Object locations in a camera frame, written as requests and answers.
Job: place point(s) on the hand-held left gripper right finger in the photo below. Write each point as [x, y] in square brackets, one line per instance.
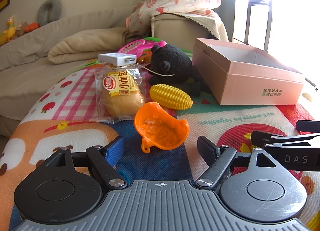
[205, 146]

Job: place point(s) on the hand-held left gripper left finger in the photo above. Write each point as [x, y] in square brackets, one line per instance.
[117, 147]

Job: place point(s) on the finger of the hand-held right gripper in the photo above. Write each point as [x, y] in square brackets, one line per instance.
[308, 125]
[280, 139]

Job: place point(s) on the orange plastic toy bowl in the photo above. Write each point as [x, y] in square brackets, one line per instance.
[160, 128]

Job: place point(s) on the pink cardboard box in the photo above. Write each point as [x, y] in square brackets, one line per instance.
[250, 81]

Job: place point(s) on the packaged bread bun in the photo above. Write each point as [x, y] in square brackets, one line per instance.
[120, 96]

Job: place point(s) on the yellow toy corn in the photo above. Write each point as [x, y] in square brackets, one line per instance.
[172, 97]

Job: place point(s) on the colourful printed play mat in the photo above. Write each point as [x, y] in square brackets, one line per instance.
[75, 91]

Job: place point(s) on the white USB adapter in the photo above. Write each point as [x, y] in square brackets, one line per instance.
[112, 58]

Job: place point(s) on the black plush toy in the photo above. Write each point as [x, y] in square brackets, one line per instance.
[170, 63]

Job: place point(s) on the small orange toy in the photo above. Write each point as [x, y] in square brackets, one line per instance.
[144, 58]

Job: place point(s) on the pink plastic toy basket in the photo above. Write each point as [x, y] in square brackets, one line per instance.
[133, 47]

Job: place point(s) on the folded beige blanket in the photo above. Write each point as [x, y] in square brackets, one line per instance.
[87, 43]

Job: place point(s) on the green plastic toy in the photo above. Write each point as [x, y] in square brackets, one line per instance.
[152, 39]

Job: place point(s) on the beige sofa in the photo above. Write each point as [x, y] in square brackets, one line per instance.
[25, 71]

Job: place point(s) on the orange carrot plush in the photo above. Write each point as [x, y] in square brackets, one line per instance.
[32, 26]

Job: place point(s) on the brown plush toy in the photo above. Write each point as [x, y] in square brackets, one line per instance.
[21, 29]

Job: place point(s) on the grey neck pillow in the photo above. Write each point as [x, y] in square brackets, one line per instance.
[50, 9]

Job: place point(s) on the yellow plush toy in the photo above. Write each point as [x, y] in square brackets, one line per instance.
[8, 31]

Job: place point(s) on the dark window frame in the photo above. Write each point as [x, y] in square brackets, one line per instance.
[258, 2]

